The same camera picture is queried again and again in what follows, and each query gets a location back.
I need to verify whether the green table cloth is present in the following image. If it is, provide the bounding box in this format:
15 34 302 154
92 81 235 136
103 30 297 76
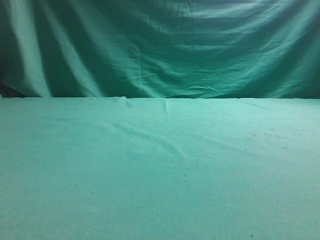
0 97 320 240

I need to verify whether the green backdrop cloth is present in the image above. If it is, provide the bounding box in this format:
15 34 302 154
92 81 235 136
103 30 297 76
0 0 320 99

